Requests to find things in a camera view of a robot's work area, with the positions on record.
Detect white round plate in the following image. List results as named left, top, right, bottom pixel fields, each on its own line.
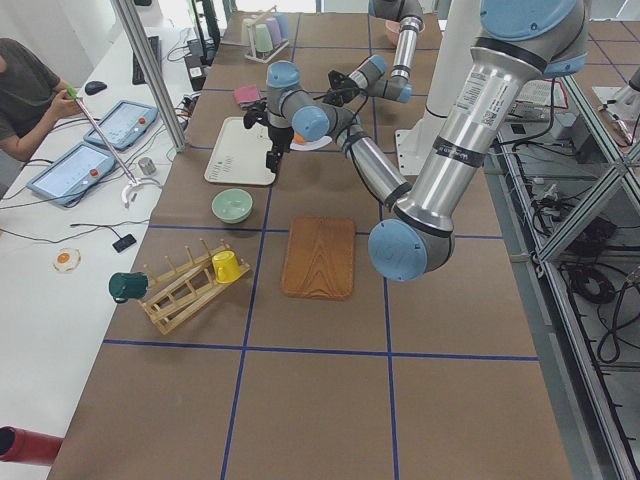
left=290, top=136, right=332, bottom=151

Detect green bowl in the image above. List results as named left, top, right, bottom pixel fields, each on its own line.
left=211, top=188, right=253, bottom=224

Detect purple cup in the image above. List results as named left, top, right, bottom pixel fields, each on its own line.
left=265, top=16, right=282, bottom=46

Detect black computer mouse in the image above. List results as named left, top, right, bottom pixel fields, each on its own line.
left=84, top=80, right=107, bottom=96

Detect small metal cylinder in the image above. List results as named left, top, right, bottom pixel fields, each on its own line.
left=138, top=157, right=156, bottom=176

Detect black keyboard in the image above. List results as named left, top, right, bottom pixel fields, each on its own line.
left=131, top=35, right=163, bottom=85

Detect blue cup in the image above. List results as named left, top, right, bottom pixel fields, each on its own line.
left=274, top=12, right=290, bottom=40

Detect fried egg toy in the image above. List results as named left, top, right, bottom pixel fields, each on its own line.
left=52, top=248, right=81, bottom=273

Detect small black device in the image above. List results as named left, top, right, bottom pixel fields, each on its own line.
left=112, top=234, right=137, bottom=253

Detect wooden cutting board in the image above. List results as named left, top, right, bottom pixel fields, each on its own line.
left=281, top=216, right=356, bottom=301

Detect far teach pendant tablet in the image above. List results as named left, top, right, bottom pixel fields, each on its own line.
left=98, top=100, right=158, bottom=151

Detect red cylinder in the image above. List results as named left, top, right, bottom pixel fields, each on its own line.
left=1, top=426, right=63, bottom=466

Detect aluminium frame post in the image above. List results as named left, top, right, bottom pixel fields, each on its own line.
left=111, top=0, right=186, bottom=153

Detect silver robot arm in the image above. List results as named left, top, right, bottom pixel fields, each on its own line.
left=264, top=1, right=591, bottom=281
left=322, top=0, right=424, bottom=106

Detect near teach pendant tablet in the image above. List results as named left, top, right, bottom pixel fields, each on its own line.
left=27, top=142, right=115, bottom=206

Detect white cup rack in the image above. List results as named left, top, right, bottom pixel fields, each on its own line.
left=241, top=6, right=291, bottom=64

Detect person in dark shirt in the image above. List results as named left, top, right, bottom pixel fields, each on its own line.
left=1, top=38, right=81, bottom=162

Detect pink bowl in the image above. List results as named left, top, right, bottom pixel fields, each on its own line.
left=385, top=20, right=400, bottom=46

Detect teach pendant tablet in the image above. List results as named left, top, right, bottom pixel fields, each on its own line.
left=98, top=100, right=158, bottom=151
left=27, top=142, right=115, bottom=206

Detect pink and grey cloths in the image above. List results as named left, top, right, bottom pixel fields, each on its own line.
left=233, top=85, right=264, bottom=110

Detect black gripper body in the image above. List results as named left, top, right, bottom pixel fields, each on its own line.
left=268, top=126, right=294, bottom=154
left=322, top=84, right=360, bottom=105

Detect yellow mug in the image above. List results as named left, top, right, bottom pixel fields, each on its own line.
left=212, top=250, right=242, bottom=284

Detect green cup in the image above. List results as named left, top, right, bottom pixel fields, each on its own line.
left=254, top=24, right=273, bottom=55

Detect dark green mug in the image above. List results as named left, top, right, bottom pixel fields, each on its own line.
left=108, top=272, right=149, bottom=303

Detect pink rod with green tip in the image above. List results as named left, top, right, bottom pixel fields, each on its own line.
left=66, top=87, right=139, bottom=186

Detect cream bear tray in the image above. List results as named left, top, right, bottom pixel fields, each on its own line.
left=204, top=116, right=276, bottom=186

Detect wooden mug rack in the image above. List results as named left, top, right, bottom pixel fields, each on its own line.
left=138, top=239, right=251, bottom=335

